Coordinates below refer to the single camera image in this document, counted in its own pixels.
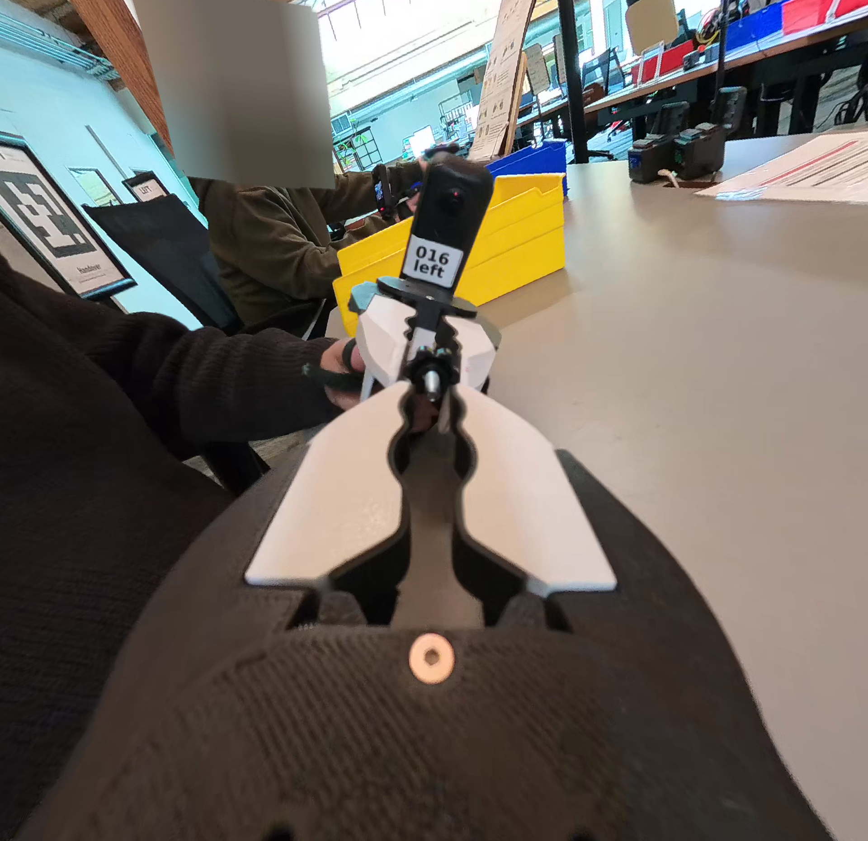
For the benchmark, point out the printed paper sheet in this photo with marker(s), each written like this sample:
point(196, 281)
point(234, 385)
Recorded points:
point(793, 170)

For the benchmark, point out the person's left hand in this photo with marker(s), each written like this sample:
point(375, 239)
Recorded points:
point(336, 356)

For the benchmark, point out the black vertical pole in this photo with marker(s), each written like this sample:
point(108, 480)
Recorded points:
point(573, 75)

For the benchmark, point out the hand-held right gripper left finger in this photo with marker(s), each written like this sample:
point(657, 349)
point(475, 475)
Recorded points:
point(339, 502)

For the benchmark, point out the tan rounded board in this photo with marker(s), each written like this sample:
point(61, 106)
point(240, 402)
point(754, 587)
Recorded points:
point(651, 21)

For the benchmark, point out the black knob screw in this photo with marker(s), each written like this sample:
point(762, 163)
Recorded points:
point(432, 383)

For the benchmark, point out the yellow plastic bin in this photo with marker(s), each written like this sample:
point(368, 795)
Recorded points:
point(515, 231)

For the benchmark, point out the marker tag stand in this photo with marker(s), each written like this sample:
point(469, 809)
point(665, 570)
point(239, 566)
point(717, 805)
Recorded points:
point(729, 109)

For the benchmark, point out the black box device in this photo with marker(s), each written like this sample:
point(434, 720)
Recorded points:
point(670, 122)

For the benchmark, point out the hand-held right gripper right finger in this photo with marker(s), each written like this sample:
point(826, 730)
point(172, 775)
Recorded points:
point(536, 502)

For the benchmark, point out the small blue plastic bin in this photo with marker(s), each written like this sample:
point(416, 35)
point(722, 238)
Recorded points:
point(753, 27)

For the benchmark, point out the black office chair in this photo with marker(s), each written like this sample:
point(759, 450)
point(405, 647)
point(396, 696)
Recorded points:
point(163, 258)

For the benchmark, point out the wooden support post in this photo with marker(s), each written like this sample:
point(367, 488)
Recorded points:
point(115, 54)

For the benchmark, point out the person's left forearm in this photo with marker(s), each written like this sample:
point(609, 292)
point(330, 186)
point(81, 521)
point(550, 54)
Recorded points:
point(224, 380)

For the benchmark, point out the black battery charger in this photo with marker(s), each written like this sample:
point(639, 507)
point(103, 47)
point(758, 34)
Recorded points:
point(698, 153)
point(647, 163)

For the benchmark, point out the red plastic bin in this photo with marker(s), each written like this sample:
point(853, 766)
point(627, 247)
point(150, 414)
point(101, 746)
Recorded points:
point(664, 61)
point(820, 4)

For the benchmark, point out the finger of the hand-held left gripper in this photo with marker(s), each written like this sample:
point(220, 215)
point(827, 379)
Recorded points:
point(383, 339)
point(475, 353)

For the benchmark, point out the cardboard instruction board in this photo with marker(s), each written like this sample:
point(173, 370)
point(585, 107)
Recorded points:
point(505, 61)

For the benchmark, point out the framed marker poster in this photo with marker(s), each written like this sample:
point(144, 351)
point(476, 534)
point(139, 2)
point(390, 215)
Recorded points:
point(146, 187)
point(41, 210)

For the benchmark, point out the long wooden desk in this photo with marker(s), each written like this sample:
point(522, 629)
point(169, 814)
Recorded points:
point(746, 61)

